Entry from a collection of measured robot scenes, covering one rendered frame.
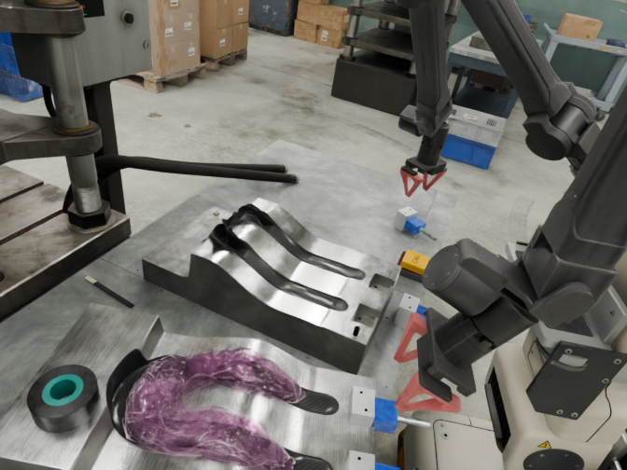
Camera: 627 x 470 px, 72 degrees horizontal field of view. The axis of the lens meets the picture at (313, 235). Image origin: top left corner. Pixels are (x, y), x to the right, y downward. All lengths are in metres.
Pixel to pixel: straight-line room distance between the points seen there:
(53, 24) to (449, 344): 0.88
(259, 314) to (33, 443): 0.41
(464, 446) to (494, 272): 1.08
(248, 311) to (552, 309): 0.57
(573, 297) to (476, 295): 0.09
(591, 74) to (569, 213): 6.78
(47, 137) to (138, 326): 0.50
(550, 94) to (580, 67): 6.33
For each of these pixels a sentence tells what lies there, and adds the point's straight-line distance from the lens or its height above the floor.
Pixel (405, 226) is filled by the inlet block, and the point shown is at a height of 0.82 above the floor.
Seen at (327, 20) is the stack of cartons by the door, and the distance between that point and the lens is 7.49.
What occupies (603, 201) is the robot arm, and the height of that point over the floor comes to 1.31.
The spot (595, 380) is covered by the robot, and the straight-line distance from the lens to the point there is 0.81.
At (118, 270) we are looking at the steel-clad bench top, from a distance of 1.05.
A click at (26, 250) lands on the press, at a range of 1.19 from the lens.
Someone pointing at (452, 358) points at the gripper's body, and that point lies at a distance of 0.55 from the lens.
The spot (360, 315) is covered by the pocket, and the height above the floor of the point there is 0.86.
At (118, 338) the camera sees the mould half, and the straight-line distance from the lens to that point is 0.76.
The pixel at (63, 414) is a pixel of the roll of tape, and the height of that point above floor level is 0.94.
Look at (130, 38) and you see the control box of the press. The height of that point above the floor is 1.17.
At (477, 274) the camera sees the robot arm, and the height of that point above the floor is 1.21.
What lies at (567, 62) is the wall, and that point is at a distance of 7.20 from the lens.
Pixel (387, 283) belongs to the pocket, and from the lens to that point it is 0.96.
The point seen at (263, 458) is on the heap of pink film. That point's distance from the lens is 0.65.
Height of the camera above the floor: 1.47
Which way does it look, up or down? 35 degrees down
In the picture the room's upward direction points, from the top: 10 degrees clockwise
